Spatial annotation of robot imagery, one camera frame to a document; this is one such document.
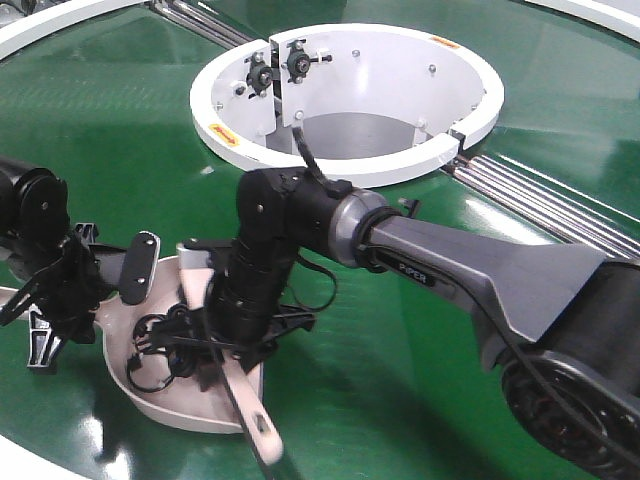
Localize green conveyor belt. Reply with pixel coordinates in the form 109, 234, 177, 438
1, 1, 639, 479

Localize steel roller strip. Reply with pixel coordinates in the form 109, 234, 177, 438
442, 155, 639, 259
149, 1, 254, 49

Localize black cable bundle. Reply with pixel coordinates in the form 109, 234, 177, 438
125, 303, 211, 396

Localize black left bearing mount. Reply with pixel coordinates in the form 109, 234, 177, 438
246, 51, 273, 99

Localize steel roller strip right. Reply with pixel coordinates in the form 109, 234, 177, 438
442, 155, 639, 259

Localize black bearing mount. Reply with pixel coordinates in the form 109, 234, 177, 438
285, 39, 333, 84
246, 51, 273, 99

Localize black right bearing mount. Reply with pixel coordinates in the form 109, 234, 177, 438
285, 39, 333, 84

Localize pink plastic dustpan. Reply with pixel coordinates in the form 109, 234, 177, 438
0, 254, 266, 435

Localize white outer conveyor rim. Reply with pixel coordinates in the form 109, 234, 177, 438
1, 1, 639, 59

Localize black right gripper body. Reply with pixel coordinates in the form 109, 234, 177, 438
144, 299, 317, 374

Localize white inner conveyor ring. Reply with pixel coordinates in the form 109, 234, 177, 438
189, 22, 505, 191

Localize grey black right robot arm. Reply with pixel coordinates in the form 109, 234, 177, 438
135, 167, 639, 479

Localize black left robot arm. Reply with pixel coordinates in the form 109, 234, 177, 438
1, 157, 160, 373

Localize pink hand brush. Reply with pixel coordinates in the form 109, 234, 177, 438
176, 242, 284, 478

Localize steel roller strip rear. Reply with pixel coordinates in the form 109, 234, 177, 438
149, 1, 254, 49

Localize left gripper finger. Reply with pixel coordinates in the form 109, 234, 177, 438
27, 305, 62, 373
118, 231, 160, 305

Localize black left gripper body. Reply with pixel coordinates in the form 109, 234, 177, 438
1, 223, 125, 344

